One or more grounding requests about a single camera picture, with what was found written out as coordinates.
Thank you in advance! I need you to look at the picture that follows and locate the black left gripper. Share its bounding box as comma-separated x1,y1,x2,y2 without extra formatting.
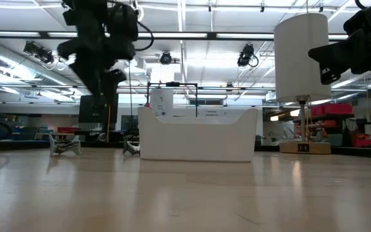
56,19,127,97

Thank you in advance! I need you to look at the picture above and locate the black monitor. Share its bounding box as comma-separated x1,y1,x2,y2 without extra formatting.
78,93,119,124

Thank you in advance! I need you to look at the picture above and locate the white cylinder lamp wooden base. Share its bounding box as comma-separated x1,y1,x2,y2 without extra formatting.
273,12,332,155

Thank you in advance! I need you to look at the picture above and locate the red storage bin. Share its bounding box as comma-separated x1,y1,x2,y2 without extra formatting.
351,133,371,150
310,102,354,117

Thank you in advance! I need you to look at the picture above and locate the red tray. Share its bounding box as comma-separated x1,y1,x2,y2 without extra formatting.
57,126,79,134

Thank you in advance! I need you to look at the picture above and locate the white sign board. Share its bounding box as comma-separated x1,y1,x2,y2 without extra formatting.
149,89,175,117

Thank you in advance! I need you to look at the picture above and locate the white plastic bin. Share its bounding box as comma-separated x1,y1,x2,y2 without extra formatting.
137,106,259,162

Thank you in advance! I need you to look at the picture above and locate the yellow hanging cable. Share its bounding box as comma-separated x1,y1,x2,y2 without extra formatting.
106,103,113,143

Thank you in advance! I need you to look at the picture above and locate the black hanging cable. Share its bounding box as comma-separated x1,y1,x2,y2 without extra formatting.
128,61,134,130

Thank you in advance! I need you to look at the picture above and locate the black overhead camera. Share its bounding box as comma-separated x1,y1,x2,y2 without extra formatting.
236,43,260,68
158,50,173,66

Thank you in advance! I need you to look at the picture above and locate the distant black rig frame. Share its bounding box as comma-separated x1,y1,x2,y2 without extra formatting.
146,81,199,117

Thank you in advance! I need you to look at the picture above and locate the black aluminium rig frame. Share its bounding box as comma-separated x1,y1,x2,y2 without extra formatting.
0,30,349,41

